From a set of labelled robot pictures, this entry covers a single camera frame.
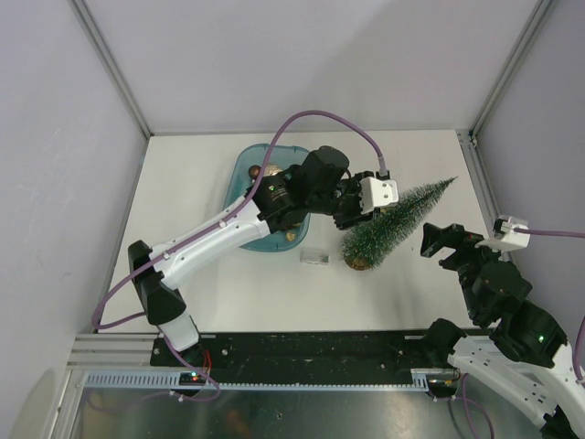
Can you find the grey slotted cable duct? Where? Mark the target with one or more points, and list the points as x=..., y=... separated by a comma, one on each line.
x=417, y=380

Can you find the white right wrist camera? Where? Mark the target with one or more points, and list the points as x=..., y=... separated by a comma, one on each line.
x=510, y=234

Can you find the teal plastic tray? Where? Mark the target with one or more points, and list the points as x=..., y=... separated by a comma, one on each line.
x=282, y=156

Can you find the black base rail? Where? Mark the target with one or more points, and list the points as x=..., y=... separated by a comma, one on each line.
x=319, y=357

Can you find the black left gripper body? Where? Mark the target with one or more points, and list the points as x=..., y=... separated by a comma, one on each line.
x=347, y=206

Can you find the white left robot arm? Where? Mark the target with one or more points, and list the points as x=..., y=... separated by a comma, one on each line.
x=321, y=184

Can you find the clear battery box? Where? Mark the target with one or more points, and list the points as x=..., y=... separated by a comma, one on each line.
x=315, y=257

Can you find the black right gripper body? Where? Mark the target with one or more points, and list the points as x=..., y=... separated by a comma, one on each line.
x=467, y=257

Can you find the silver ribbed bauble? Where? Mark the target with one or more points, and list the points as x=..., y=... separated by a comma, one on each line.
x=272, y=170

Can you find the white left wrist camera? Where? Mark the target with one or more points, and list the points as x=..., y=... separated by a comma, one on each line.
x=377, y=193

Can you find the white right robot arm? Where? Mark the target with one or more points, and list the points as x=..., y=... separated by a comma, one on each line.
x=540, y=371

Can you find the small green christmas tree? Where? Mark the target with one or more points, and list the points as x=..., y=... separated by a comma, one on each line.
x=367, y=245

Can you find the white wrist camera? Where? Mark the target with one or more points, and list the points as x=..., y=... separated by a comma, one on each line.
x=510, y=234
x=377, y=193

